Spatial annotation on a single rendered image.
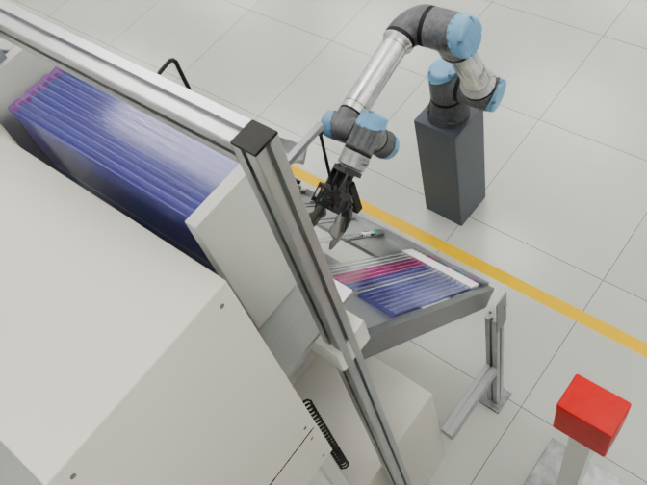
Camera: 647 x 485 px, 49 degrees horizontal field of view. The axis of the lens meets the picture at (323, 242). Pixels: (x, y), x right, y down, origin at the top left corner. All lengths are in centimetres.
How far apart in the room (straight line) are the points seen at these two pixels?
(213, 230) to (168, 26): 338
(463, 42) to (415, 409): 100
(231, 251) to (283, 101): 257
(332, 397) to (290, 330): 79
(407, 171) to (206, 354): 230
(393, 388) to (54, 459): 124
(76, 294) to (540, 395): 194
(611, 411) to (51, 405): 128
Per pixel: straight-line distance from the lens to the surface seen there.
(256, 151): 79
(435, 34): 205
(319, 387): 204
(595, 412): 181
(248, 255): 113
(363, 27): 391
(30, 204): 115
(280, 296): 126
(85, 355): 96
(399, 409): 198
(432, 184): 287
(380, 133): 180
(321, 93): 360
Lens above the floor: 247
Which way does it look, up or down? 55 degrees down
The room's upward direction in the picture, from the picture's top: 20 degrees counter-clockwise
